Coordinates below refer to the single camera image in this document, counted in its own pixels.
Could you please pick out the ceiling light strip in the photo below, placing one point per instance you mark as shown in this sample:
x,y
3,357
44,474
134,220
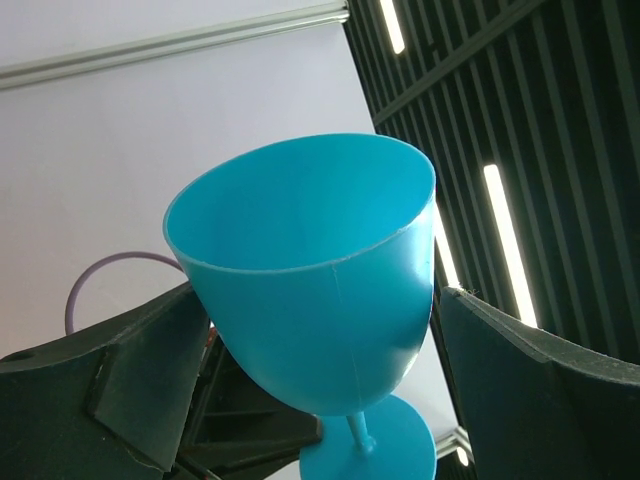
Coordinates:
x,y
393,27
509,245

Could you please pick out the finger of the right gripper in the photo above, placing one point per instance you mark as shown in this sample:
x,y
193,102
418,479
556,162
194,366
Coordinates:
x,y
235,429

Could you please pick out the blue wine glass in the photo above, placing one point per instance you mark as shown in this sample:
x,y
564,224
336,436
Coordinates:
x,y
314,259

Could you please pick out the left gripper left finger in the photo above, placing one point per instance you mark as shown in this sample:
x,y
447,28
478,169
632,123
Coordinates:
x,y
107,402

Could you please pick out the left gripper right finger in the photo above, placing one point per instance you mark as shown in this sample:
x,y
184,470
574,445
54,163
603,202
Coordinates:
x,y
536,406

